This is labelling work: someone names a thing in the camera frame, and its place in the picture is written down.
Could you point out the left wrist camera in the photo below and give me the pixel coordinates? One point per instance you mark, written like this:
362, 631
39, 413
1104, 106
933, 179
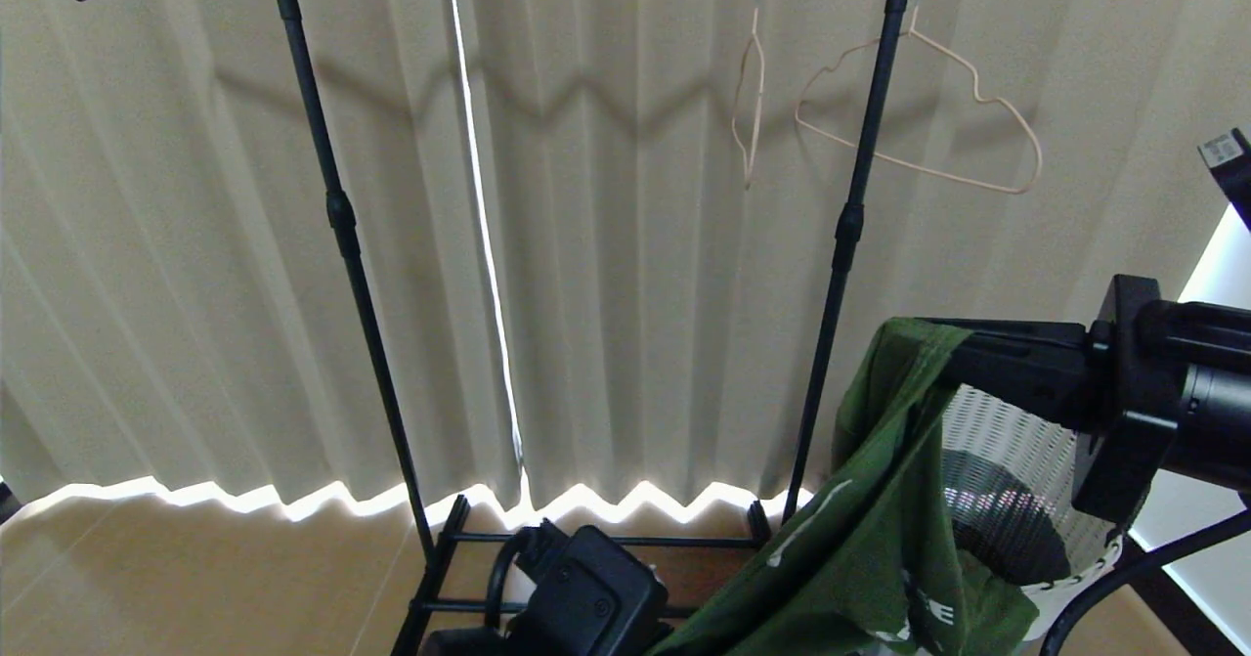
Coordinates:
596, 597

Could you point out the black clothes rack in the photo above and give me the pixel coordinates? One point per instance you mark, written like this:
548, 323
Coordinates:
342, 211

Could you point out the beige curtain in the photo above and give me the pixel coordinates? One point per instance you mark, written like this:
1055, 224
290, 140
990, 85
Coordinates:
635, 294

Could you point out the white laundry basket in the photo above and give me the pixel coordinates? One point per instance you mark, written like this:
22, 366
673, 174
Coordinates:
1016, 441

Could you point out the pink clothes hanger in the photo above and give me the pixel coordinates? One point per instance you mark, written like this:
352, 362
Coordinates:
938, 171
754, 40

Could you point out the window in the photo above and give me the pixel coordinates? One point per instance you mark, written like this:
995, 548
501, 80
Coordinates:
1227, 265

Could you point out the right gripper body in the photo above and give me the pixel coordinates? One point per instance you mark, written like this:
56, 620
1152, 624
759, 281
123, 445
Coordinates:
1124, 412

